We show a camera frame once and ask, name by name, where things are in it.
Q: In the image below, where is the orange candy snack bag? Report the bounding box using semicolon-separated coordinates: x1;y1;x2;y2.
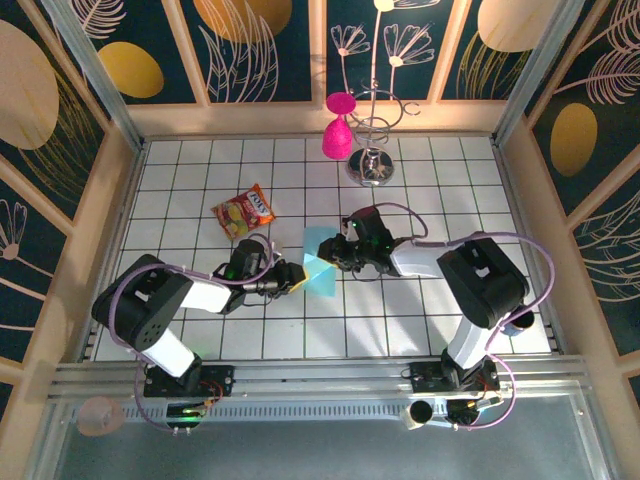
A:
210;182;277;241

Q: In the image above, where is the pink wine glass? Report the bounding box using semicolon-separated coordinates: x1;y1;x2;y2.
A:
321;92;359;161

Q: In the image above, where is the small electronics board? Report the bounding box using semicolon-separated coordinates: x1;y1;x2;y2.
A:
446;397;503;427
165;399;210;427

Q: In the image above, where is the white cylindrical cup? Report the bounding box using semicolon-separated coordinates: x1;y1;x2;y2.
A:
403;398;436;431

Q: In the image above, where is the dark mug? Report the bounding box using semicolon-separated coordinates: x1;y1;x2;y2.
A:
502;309;535;337

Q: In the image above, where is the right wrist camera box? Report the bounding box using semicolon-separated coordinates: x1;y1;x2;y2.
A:
344;204;394;246

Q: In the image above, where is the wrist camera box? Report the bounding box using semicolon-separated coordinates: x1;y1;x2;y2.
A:
344;204;394;246
232;238;274;279

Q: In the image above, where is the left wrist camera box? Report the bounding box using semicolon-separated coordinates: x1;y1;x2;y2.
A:
232;238;274;279

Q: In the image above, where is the chrome wire glass rack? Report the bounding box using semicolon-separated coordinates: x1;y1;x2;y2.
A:
346;84;422;188

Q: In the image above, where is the aluminium mounting rail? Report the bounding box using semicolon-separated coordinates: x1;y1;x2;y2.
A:
47;354;590;401

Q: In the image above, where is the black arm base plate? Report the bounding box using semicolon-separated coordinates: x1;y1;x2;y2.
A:
409;359;502;396
143;364;236;399

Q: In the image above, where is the perforated grey cable duct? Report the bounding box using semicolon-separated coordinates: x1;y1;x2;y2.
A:
122;402;451;426

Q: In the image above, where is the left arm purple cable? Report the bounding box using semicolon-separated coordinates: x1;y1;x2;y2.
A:
107;232;284;434

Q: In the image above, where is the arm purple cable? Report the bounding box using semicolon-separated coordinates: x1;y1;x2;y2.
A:
372;202;557;432
107;232;284;434

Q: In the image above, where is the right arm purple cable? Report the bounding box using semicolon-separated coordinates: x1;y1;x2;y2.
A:
372;202;557;432

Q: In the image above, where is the aluminium frame post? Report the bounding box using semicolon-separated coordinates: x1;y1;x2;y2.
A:
42;0;147;151
492;0;597;146

